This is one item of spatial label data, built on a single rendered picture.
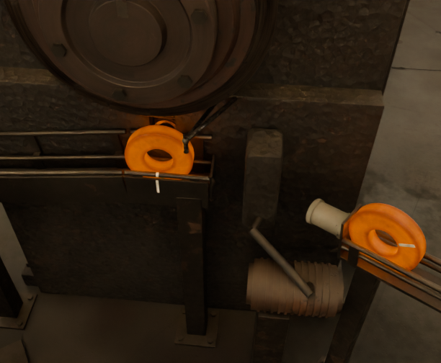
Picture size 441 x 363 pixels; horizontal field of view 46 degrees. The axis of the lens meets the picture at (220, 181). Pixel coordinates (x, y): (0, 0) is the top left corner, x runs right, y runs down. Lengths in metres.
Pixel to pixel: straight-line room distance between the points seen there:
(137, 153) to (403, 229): 0.58
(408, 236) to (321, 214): 0.20
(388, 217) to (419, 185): 1.25
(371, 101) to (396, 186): 1.13
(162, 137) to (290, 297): 0.46
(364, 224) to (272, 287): 0.27
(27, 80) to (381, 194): 1.47
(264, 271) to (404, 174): 1.21
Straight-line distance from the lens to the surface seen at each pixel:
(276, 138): 1.13
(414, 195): 2.25
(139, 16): 0.84
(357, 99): 1.15
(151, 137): 1.13
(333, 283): 1.24
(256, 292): 1.22
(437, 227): 2.16
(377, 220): 1.07
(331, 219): 1.13
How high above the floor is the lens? 1.54
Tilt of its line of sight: 46 degrees down
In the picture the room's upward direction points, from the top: 1 degrees clockwise
